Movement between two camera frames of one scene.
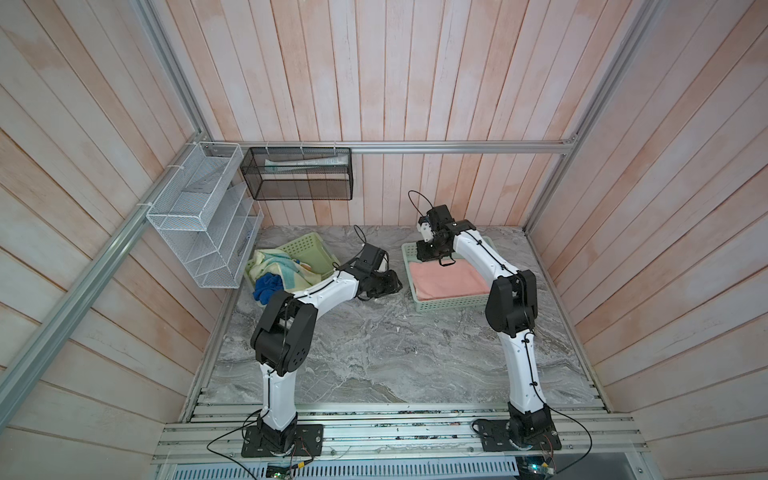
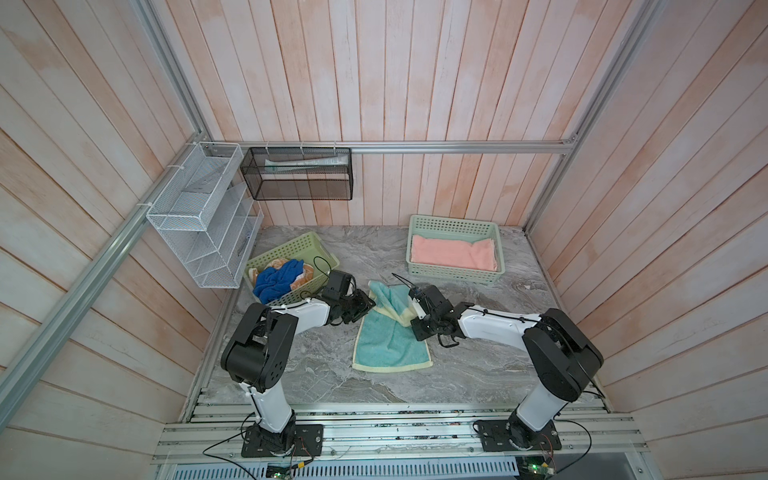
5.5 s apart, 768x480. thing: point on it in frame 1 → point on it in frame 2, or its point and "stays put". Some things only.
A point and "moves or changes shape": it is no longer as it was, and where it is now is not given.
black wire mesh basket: (299, 173) stays put
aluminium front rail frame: (398, 443) stays put
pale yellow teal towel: (294, 275) → (385, 341)
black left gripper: (392, 285) → (364, 306)
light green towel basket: (308, 249) stays put
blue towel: (266, 285) stays put
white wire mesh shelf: (208, 216) stays put
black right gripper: (423, 256) → (417, 329)
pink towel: (432, 281) moves or changes shape
